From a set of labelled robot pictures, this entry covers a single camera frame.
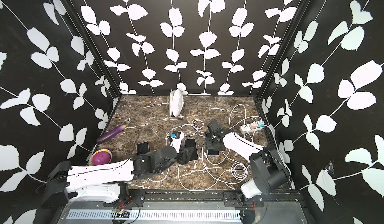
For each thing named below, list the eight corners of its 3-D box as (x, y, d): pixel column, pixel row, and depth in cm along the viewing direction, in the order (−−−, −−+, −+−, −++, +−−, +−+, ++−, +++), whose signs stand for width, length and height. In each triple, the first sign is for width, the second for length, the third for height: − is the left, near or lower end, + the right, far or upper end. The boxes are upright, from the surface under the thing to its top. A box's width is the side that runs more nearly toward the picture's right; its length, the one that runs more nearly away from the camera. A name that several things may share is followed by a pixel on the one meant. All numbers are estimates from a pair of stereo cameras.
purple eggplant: (100, 145, 95) (97, 142, 92) (98, 140, 97) (95, 138, 94) (130, 129, 103) (128, 126, 100) (128, 125, 104) (126, 122, 102)
